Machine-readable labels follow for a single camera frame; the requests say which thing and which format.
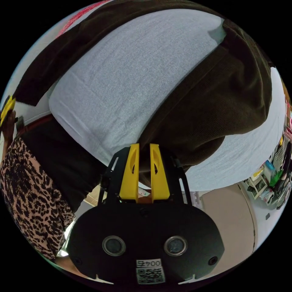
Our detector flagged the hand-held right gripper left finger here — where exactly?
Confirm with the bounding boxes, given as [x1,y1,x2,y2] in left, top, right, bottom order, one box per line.
[119,143,140,203]

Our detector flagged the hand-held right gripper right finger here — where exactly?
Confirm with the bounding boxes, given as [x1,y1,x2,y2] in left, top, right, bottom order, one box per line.
[149,143,170,203]

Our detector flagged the dark brown pants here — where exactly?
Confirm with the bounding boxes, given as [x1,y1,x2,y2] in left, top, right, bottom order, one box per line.
[12,0,273,174]

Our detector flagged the person's left hand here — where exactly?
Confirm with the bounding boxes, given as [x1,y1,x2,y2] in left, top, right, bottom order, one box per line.
[2,109,18,144]

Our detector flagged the person's body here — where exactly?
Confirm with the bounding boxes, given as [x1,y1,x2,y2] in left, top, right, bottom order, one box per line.
[0,114,110,281]

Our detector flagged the white shelf with items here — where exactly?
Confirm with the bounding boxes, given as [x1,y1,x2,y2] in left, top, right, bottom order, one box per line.
[246,130,292,211]

